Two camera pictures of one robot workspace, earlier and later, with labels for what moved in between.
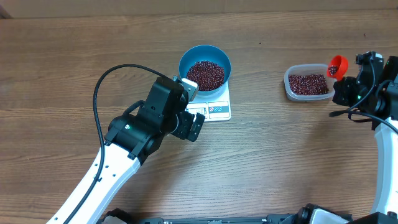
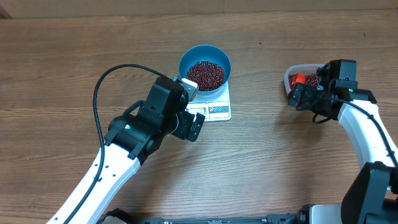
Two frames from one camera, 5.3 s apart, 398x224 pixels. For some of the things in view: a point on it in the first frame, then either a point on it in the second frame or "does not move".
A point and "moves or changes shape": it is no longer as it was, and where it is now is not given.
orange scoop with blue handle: [342, 64] moves or changes shape
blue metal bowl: [209, 66] does not move
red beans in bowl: [208, 76] does not move
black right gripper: [342, 93] -> [309, 94]
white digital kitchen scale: [214, 108] does not move
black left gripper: [185, 132] does not move
